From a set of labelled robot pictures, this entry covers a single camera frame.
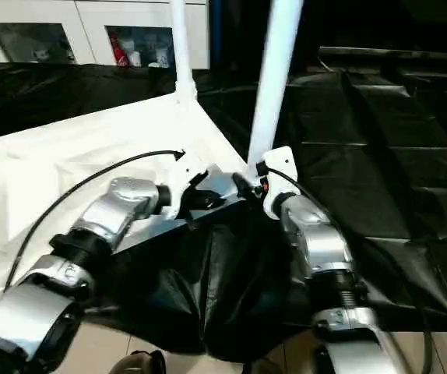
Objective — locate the white plastic table top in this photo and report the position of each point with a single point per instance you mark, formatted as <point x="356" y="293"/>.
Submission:
<point x="52" y="164"/>

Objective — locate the red bottle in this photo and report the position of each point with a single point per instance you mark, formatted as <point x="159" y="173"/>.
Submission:
<point x="119" y="48"/>

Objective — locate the white display cabinet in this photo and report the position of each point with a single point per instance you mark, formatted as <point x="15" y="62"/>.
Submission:
<point x="91" y="19"/>

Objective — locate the grey left robot leg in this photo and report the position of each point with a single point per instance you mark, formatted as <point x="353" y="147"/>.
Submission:
<point x="138" y="363"/>

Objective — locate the white plastic table leg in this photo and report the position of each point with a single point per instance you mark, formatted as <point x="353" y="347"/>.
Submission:
<point x="274" y="78"/>
<point x="182" y="47"/>

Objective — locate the small white figurine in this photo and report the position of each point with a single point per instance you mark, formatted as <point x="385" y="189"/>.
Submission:
<point x="43" y="54"/>

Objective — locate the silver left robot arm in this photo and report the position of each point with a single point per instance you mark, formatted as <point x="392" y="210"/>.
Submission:
<point x="91" y="241"/>

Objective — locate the black low cabinet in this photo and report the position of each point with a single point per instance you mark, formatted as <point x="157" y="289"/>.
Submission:
<point x="395" y="23"/>

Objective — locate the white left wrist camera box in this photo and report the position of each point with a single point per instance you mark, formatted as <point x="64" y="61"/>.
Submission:
<point x="183" y="175"/>

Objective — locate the small white cup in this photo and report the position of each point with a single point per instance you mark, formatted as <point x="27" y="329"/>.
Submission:
<point x="134" y="58"/>

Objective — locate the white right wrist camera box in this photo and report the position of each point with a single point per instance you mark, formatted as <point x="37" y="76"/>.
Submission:
<point x="279" y="171"/>

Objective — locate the black work mat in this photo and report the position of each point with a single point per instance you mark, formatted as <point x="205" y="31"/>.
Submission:
<point x="364" y="202"/>

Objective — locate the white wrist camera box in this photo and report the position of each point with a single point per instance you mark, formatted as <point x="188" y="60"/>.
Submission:
<point x="183" y="175"/>
<point x="279" y="171"/>

